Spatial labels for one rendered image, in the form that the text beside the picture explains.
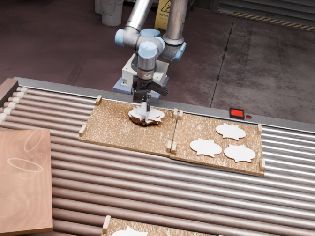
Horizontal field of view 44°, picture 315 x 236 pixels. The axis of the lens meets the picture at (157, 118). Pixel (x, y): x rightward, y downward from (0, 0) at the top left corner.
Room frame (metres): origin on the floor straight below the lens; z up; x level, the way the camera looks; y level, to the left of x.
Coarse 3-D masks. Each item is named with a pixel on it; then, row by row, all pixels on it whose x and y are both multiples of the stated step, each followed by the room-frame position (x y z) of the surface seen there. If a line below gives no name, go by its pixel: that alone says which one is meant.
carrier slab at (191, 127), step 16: (176, 128) 1.50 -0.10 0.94; (192, 128) 1.52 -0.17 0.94; (208, 128) 1.54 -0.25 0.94; (240, 128) 1.58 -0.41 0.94; (256, 128) 1.60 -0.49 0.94; (224, 144) 1.43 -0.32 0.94; (240, 144) 1.45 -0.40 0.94; (256, 144) 1.46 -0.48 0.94; (192, 160) 1.29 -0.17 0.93; (208, 160) 1.30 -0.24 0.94; (224, 160) 1.32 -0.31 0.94; (256, 160) 1.35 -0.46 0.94
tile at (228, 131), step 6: (222, 126) 1.56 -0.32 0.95; (228, 126) 1.56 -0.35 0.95; (234, 126) 1.57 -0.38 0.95; (222, 132) 1.51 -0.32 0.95; (228, 132) 1.52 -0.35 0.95; (234, 132) 1.52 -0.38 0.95; (240, 132) 1.53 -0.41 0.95; (228, 138) 1.48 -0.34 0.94; (234, 138) 1.47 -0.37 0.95; (240, 138) 1.49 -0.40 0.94
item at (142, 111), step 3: (144, 102) 1.49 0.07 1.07; (141, 105) 1.48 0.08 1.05; (144, 105) 1.48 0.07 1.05; (141, 108) 1.48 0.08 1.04; (144, 108) 1.48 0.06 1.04; (138, 111) 1.47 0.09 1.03; (141, 111) 1.47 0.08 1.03; (144, 111) 1.47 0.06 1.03; (141, 114) 1.46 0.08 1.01; (144, 114) 1.47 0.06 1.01; (147, 114) 1.47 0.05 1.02; (147, 117) 1.47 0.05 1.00
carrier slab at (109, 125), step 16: (96, 112) 1.54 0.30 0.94; (112, 112) 1.56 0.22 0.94; (128, 112) 1.58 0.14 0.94; (96, 128) 1.42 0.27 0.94; (112, 128) 1.43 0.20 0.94; (128, 128) 1.45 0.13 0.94; (144, 128) 1.47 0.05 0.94; (160, 128) 1.49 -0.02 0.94; (112, 144) 1.32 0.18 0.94; (128, 144) 1.33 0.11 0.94; (144, 144) 1.35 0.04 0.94; (160, 144) 1.37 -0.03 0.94
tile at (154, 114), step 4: (136, 108) 1.57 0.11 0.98; (132, 112) 1.52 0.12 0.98; (152, 112) 1.54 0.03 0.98; (156, 112) 1.54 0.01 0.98; (132, 116) 1.49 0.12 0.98; (136, 116) 1.49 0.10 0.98; (140, 116) 1.49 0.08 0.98; (144, 116) 1.50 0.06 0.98; (152, 116) 1.51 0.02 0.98; (156, 116) 1.51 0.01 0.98; (140, 120) 1.46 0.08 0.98; (144, 120) 1.48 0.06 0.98; (148, 120) 1.48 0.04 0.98; (152, 120) 1.48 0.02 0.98
